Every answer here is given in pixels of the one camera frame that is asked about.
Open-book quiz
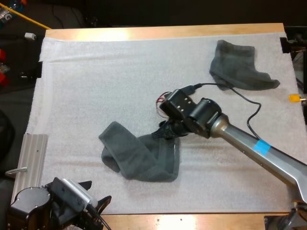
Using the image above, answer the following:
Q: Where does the black camera cable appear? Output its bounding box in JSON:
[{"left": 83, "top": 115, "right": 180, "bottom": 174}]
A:
[
  {"left": 85, "top": 205, "right": 111, "bottom": 230},
  {"left": 184, "top": 82, "right": 264, "bottom": 141}
]

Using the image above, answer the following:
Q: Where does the ribbed aluminium rail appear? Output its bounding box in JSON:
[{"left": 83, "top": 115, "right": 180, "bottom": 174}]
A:
[{"left": 11, "top": 134, "right": 49, "bottom": 204}]

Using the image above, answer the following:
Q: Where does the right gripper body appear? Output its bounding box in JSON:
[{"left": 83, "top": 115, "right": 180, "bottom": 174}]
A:
[{"left": 159, "top": 89, "right": 200, "bottom": 139}]

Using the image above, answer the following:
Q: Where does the dark table clamp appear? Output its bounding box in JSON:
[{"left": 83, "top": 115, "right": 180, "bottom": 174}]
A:
[
  {"left": 280, "top": 37, "right": 292, "bottom": 54},
  {"left": 36, "top": 61, "right": 44, "bottom": 79}
]

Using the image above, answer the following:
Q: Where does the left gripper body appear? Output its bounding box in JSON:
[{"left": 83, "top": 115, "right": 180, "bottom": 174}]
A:
[{"left": 45, "top": 177, "right": 104, "bottom": 230}]

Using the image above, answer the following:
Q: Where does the grey-green towel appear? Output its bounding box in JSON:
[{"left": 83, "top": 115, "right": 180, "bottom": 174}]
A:
[
  {"left": 209, "top": 39, "right": 281, "bottom": 92},
  {"left": 98, "top": 121, "right": 181, "bottom": 183}
]

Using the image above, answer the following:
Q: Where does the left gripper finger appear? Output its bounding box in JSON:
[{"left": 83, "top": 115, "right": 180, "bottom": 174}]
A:
[
  {"left": 77, "top": 180, "right": 93, "bottom": 193},
  {"left": 95, "top": 195, "right": 112, "bottom": 214}
]

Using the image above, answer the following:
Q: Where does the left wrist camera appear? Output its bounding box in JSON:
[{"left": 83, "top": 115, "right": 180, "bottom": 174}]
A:
[{"left": 62, "top": 178, "right": 98, "bottom": 208}]

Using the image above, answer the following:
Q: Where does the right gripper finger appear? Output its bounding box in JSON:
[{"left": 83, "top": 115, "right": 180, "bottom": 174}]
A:
[{"left": 153, "top": 121, "right": 176, "bottom": 141}]

